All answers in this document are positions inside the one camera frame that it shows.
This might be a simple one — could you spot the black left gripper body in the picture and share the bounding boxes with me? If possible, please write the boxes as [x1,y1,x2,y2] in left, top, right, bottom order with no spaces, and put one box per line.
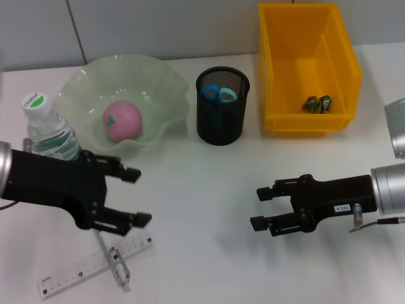
[6,148,111,231]

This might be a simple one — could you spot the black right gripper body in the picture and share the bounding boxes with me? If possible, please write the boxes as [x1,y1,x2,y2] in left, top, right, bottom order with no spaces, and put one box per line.
[289,173,379,234]

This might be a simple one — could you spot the pink toy peach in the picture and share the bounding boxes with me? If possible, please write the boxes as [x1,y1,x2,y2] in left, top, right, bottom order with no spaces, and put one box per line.
[103,100,144,141]

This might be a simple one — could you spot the clear green-label water bottle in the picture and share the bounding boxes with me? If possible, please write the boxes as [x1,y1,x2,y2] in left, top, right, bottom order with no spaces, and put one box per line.
[21,91,82,162]

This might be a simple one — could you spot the green plastic wrapper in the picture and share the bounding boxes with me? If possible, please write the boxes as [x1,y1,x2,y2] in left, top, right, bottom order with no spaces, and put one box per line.
[302,94,333,114]

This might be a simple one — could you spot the blue scissors with sheath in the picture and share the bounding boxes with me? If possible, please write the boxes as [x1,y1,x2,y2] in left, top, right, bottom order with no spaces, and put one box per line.
[201,84,238,127]

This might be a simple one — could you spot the grey and white pen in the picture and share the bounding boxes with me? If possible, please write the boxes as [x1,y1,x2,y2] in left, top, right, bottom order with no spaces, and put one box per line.
[94,229,132,294]

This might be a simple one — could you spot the black mesh pen holder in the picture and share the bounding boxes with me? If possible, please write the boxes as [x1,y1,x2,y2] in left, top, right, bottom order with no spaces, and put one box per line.
[195,65,251,146]

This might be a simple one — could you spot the transparent plastic ruler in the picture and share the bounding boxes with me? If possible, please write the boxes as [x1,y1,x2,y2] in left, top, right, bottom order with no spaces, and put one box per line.
[37,232,155,300]

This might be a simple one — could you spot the green glass fruit plate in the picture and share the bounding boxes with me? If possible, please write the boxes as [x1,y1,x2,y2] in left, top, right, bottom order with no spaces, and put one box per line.
[53,53,190,155]

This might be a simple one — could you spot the yellow plastic bin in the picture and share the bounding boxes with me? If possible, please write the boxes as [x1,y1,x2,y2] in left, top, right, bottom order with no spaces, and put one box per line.
[258,3,363,139]

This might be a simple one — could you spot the right gripper connector cable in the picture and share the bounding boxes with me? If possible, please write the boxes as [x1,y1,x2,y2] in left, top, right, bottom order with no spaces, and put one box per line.
[349,203,405,234]

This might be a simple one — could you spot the gripper connector cable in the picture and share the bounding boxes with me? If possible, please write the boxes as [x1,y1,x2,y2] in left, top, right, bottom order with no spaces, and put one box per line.
[349,203,405,234]
[0,137,35,212]

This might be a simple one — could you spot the left gripper connector cable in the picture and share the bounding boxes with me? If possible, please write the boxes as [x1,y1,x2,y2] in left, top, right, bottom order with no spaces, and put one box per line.
[0,137,35,212]

